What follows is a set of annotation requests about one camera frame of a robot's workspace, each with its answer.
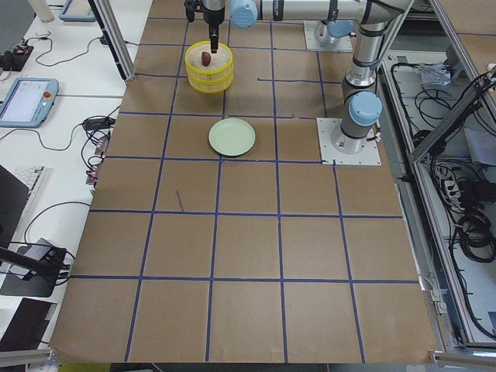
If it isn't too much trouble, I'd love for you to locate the white keyboard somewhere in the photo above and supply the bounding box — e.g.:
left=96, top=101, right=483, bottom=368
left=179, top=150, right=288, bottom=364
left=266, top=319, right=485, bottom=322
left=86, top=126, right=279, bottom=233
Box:
left=13, top=165, right=48, bottom=201

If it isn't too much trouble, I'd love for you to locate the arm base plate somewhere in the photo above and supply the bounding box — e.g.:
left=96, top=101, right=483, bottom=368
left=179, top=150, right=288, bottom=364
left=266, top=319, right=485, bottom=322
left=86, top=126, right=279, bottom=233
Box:
left=316, top=118, right=381, bottom=166
left=303, top=20, right=355, bottom=53

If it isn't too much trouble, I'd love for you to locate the brown bun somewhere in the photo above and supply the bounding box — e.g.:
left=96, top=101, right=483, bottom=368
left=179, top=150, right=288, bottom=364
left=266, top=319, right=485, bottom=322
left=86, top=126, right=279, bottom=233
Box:
left=201, top=51, right=212, bottom=67

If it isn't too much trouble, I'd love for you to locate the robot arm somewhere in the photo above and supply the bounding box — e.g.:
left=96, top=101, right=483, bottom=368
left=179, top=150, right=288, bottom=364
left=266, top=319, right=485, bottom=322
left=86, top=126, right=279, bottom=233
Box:
left=184, top=0, right=413, bottom=106

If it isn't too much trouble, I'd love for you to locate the yellow steamer layer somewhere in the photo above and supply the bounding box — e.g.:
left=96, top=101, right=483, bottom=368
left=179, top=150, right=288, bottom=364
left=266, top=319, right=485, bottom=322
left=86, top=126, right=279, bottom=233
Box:
left=188, top=73, right=233, bottom=94
left=185, top=41, right=233, bottom=80

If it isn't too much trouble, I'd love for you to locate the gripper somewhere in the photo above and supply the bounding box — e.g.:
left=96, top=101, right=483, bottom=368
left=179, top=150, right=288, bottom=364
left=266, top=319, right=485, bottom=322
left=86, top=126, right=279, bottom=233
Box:
left=203, top=0, right=226, bottom=53

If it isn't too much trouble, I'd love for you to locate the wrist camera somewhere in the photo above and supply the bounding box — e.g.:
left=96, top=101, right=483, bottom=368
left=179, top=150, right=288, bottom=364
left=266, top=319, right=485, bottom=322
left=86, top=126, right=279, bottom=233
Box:
left=184, top=0, right=202, bottom=22

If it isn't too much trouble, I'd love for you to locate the light green plate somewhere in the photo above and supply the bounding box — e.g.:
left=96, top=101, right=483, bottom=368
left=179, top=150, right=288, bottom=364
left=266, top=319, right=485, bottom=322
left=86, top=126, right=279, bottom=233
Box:
left=208, top=118, right=256, bottom=157

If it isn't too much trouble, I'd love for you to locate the black camera stand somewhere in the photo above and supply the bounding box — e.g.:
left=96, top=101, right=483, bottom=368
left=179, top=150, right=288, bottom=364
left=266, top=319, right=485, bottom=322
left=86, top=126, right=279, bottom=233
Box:
left=1, top=239, right=71, bottom=298

